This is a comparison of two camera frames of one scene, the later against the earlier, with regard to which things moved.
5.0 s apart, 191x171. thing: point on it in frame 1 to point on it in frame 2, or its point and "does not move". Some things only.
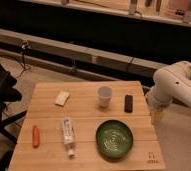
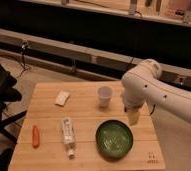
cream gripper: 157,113 to 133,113
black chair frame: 1,93 does not move
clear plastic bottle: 69,135 does not move
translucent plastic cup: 104,93 does not move
